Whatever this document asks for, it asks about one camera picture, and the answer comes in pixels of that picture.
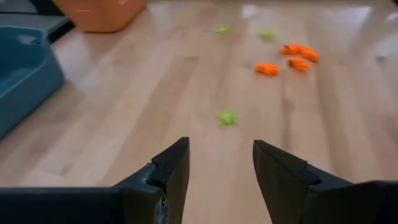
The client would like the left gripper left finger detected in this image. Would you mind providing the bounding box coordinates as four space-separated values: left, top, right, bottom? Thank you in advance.
113 136 191 224

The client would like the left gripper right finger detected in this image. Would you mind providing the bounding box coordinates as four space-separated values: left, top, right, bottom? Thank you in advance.
252 139 356 224

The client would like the orange plastic pumpkin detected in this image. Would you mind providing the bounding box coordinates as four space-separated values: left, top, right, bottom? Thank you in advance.
279 43 320 63
287 58 311 72
254 62 280 77

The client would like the orange plastic bin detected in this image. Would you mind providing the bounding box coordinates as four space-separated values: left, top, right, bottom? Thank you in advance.
51 0 149 34

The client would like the teal plastic bin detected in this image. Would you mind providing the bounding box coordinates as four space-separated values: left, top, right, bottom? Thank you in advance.
0 26 66 141

